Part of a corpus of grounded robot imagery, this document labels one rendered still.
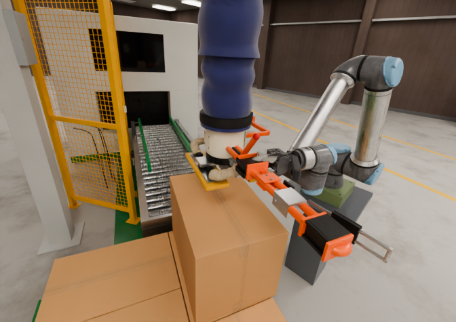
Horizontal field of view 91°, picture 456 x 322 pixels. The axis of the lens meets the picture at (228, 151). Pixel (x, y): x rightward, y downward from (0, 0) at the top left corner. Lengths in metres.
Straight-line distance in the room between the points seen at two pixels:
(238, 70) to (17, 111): 1.59
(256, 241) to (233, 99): 0.56
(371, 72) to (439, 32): 8.96
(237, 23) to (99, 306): 1.29
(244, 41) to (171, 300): 1.15
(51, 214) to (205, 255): 1.71
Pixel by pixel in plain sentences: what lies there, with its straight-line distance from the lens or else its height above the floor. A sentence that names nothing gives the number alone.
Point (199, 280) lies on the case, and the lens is 0.97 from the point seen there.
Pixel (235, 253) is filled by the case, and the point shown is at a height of 0.91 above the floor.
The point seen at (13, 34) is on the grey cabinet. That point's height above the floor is 1.64.
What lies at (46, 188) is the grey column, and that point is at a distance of 2.26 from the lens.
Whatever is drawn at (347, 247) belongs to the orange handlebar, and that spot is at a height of 1.26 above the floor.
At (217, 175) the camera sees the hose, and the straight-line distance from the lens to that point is 0.85.
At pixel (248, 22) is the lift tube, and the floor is 1.71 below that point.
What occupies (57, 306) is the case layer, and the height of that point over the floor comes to 0.54.
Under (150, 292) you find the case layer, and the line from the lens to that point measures 1.32.
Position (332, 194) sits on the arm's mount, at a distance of 1.59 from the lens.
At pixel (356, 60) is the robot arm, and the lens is 1.24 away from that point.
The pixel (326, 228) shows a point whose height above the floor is 1.27.
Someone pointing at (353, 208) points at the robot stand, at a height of 0.75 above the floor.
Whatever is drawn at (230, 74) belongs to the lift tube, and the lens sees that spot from 0.84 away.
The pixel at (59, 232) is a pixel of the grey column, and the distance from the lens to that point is 2.49.
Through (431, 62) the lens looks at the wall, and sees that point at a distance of 10.08.
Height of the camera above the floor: 1.61
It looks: 24 degrees down
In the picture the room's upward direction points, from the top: 3 degrees clockwise
